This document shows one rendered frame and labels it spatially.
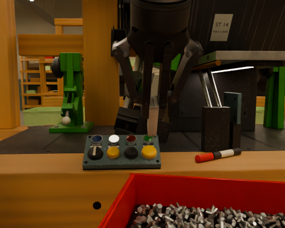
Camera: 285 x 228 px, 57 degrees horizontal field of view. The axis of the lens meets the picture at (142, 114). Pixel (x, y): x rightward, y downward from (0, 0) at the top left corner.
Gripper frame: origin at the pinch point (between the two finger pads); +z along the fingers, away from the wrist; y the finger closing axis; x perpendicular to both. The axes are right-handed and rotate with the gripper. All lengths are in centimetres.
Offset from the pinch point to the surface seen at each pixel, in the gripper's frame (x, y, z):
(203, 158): 0.7, 11.3, 12.4
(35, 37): 74, -44, 21
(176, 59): 29.3, 8.9, 5.9
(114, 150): -0.3, -6.9, 8.5
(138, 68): 39.4, -1.2, 14.8
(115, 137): 3.9, -7.0, 9.3
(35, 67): 893, -378, 541
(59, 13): 1012, -279, 370
